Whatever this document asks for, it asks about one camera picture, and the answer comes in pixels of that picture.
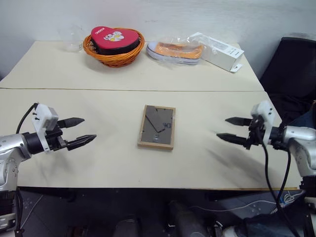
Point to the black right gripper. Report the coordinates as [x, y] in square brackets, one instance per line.
[255, 133]

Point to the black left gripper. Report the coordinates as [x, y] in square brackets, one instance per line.
[54, 140]

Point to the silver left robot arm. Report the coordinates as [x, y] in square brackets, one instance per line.
[10, 145]

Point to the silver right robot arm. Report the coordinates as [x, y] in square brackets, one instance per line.
[302, 143]

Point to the blue denim fabric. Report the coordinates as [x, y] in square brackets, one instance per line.
[304, 119]

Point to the white cardboard box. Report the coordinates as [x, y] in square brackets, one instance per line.
[221, 51]

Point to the black chair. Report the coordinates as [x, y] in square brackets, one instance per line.
[291, 71]

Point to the orange wicker basket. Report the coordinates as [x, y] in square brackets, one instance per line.
[113, 58]

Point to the clear plastic cup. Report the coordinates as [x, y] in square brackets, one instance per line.
[72, 40]

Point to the orange sneaker in plastic bag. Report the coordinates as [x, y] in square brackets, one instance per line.
[176, 50]

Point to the red heart-shaped box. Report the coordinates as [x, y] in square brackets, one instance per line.
[113, 39]

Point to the white rounded object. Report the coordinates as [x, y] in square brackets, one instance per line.
[232, 232]

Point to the dark rounded shape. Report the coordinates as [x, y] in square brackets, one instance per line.
[185, 219]
[126, 226]

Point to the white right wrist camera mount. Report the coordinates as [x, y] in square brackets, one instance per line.
[264, 113]

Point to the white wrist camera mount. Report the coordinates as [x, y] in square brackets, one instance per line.
[264, 113]
[44, 116]

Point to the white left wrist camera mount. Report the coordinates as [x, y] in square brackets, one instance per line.
[44, 116]

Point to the wooden picture frame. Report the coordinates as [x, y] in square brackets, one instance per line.
[157, 127]

